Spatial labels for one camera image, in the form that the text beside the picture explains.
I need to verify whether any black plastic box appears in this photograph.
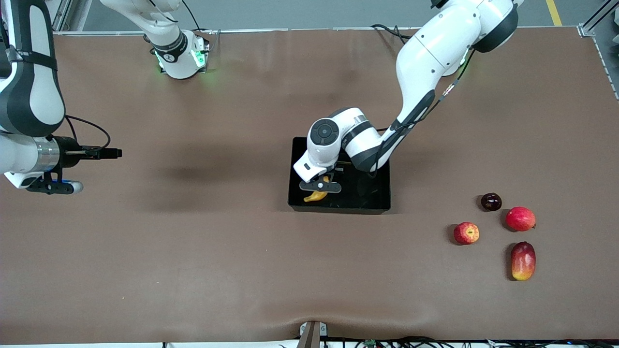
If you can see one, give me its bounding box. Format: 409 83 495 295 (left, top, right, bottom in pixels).
288 137 391 215

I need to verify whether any yellow banana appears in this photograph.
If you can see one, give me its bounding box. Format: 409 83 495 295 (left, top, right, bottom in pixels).
303 175 335 203

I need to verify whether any small red apple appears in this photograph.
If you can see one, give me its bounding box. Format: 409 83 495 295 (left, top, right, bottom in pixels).
453 222 480 245

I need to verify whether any brown table cover sheet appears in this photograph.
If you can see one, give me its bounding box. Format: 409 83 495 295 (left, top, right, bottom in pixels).
0 27 619 345

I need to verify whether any dark purple plum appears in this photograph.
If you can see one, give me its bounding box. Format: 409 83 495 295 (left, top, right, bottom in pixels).
480 192 502 212

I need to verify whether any round red peach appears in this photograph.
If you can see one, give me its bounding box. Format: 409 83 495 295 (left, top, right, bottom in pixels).
505 206 537 232

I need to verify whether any red yellow mango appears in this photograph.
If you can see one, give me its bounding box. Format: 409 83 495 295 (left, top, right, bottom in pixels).
511 241 537 281

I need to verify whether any aluminium frame profile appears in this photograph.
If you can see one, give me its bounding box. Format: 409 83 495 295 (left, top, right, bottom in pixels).
47 0 75 35
577 0 619 100

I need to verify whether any aluminium table edge rail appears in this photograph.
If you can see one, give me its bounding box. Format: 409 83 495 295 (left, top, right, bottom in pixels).
52 26 581 36

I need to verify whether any black left base cable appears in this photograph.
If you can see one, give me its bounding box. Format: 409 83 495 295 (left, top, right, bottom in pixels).
371 23 416 44

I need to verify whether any black base cable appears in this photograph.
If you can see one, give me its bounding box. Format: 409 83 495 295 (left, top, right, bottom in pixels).
181 0 216 54
371 23 416 44

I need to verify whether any black right base cable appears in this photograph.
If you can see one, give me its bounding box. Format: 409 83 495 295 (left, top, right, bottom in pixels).
181 0 216 54

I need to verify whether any grey metal bracket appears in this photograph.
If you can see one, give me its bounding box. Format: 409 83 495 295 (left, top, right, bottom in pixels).
299 322 328 337

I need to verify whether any brown camera pole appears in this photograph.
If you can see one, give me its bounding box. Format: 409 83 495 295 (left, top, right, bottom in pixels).
296 321 322 348

